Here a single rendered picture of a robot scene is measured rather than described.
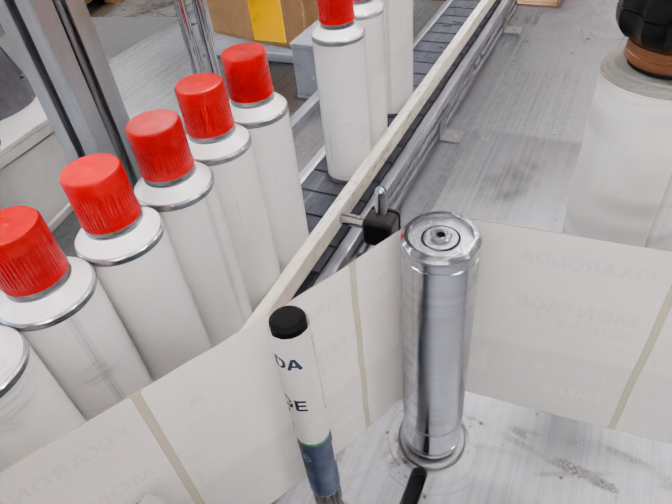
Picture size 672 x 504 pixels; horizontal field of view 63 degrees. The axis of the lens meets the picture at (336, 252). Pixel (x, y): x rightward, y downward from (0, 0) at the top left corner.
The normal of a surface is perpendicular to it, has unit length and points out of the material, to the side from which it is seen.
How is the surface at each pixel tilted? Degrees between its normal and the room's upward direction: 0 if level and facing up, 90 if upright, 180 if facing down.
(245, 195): 90
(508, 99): 0
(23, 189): 90
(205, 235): 90
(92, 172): 3
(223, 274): 90
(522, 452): 0
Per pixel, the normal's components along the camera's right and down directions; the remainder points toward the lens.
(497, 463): -0.09, -0.73
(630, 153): -0.64, 0.58
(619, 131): -0.81, 0.41
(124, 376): 0.87, 0.26
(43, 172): 0.96, 0.11
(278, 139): 0.62, 0.48
